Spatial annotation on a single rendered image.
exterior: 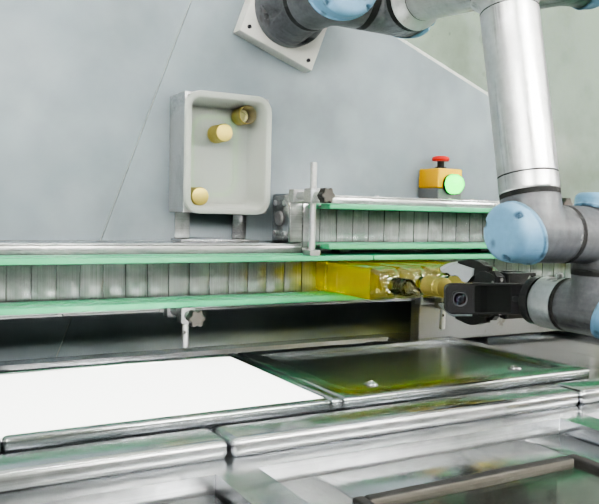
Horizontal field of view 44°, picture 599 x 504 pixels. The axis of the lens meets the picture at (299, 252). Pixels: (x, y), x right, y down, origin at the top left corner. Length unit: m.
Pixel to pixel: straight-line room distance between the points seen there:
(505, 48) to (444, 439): 0.49
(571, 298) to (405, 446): 0.31
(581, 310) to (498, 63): 0.34
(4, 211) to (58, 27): 0.34
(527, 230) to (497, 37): 0.25
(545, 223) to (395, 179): 0.81
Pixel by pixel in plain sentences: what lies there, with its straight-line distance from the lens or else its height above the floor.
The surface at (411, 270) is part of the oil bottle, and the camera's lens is 1.32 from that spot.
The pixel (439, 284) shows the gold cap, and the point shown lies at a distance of 1.26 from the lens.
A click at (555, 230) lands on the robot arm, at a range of 0.95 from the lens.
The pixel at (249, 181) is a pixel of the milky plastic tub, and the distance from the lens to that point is 1.48.
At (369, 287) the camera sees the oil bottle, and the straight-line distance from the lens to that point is 1.29.
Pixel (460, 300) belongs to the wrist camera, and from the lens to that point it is 1.12.
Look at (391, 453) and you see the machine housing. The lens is 0.91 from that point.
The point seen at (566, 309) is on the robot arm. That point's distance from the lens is 1.07.
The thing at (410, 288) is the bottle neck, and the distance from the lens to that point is 1.26.
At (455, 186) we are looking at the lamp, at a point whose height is 0.85.
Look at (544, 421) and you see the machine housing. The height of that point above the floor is 1.43.
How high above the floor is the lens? 2.12
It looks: 61 degrees down
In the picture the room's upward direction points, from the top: 97 degrees clockwise
